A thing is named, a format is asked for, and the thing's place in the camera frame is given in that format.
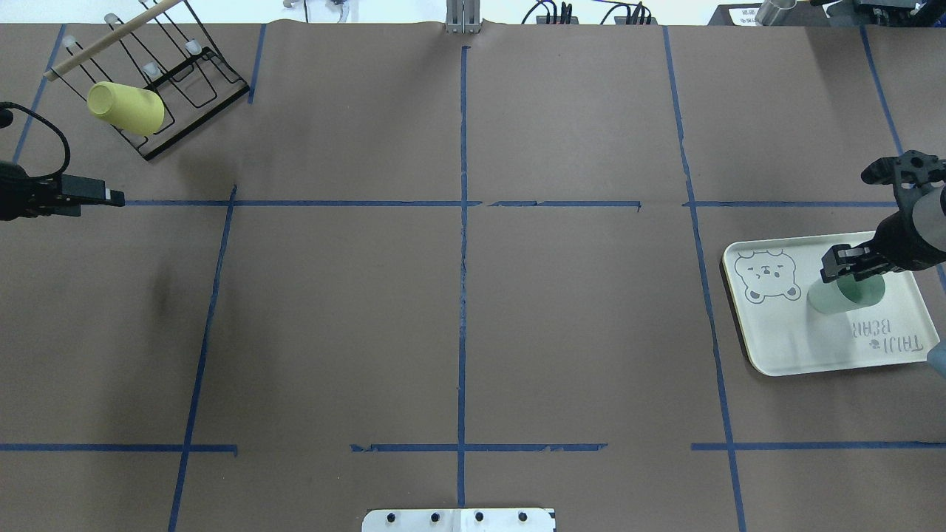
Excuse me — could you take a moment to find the upper black orange connector box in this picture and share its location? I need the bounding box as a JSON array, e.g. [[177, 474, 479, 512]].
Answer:
[[520, 1, 579, 26]]

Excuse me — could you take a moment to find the black wire cup rack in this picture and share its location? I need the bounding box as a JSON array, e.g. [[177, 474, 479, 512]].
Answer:
[[43, 1, 251, 161]]

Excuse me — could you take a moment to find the pale green cup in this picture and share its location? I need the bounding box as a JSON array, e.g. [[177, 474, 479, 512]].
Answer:
[[806, 276, 886, 316]]

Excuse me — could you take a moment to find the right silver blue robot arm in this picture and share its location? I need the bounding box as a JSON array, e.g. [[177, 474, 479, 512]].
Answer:
[[819, 186, 945, 284]]

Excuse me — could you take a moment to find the white bear serving tray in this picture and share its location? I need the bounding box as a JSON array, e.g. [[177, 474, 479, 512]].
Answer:
[[722, 231, 940, 377]]

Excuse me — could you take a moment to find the black orange connector box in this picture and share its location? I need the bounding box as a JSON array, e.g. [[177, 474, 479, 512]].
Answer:
[[599, 1, 658, 26], [520, 1, 579, 26]]

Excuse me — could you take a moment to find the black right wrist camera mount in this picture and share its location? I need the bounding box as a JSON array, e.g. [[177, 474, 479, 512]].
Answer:
[[860, 149, 945, 213]]

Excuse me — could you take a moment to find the silver metal cylinder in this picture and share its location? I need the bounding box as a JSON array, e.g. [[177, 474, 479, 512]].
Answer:
[[755, 0, 797, 27]]

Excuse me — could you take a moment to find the lower black orange connector box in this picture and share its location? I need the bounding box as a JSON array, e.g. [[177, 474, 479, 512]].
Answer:
[[599, 1, 658, 26]]

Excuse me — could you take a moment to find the yellow cup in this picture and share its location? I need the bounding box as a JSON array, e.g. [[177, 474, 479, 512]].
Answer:
[[86, 81, 166, 136]]

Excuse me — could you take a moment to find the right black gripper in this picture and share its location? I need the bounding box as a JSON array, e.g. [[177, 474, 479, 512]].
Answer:
[[820, 213, 939, 284]]

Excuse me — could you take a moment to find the white camera mast with base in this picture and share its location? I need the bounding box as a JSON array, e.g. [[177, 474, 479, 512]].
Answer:
[[361, 508, 557, 531]]

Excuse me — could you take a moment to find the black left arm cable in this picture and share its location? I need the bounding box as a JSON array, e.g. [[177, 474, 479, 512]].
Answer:
[[0, 102, 72, 180]]

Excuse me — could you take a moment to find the aluminium frame post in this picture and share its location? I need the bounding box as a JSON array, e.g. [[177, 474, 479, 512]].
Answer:
[[445, 0, 482, 35]]

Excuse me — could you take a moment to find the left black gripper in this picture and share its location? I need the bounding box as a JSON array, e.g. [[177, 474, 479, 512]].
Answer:
[[1, 161, 126, 221]]

